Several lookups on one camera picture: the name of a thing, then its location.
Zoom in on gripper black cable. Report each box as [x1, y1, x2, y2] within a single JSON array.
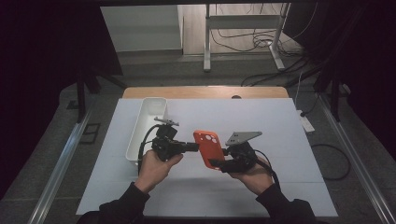
[[253, 148, 282, 191], [136, 124, 163, 175]]

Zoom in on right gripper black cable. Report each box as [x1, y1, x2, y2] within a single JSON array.
[[253, 148, 282, 191]]

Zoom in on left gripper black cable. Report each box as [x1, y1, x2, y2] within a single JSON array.
[[136, 124, 163, 175]]

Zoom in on black metal stand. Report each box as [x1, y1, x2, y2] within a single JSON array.
[[76, 66, 127, 124], [312, 62, 344, 122]]

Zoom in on looped black cable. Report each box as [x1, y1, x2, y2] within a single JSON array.
[[311, 143, 352, 181]]

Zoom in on aluminium floor rail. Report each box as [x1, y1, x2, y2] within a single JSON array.
[[317, 92, 396, 224], [35, 105, 94, 224]]

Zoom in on white power strip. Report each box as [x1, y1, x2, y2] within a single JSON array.
[[296, 109, 316, 134]]

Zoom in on tangle of black floor cables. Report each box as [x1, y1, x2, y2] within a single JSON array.
[[209, 3, 311, 88]]

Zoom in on white foam board mat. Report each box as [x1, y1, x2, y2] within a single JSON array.
[[76, 97, 339, 218]]

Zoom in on dark curtain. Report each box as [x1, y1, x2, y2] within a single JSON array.
[[0, 0, 124, 200], [284, 0, 396, 162]]

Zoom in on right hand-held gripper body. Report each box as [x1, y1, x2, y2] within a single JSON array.
[[219, 130, 263, 174]]

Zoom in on white wall panel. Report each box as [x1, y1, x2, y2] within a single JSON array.
[[100, 4, 184, 53]]

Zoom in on white plastic storage bin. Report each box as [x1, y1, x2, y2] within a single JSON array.
[[125, 96, 169, 167]]

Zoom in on orange phone case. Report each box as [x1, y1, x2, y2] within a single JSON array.
[[192, 130, 227, 171]]

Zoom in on person's right hand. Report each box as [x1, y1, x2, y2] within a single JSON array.
[[228, 158, 276, 196]]

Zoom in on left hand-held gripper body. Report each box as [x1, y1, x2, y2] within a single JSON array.
[[150, 116, 190, 162]]

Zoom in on white desk frame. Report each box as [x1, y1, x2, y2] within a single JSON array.
[[204, 3, 291, 73]]

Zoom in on black floor plate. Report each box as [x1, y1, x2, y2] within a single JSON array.
[[78, 122, 101, 145]]

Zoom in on person's left hand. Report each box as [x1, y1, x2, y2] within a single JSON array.
[[134, 149, 185, 194]]

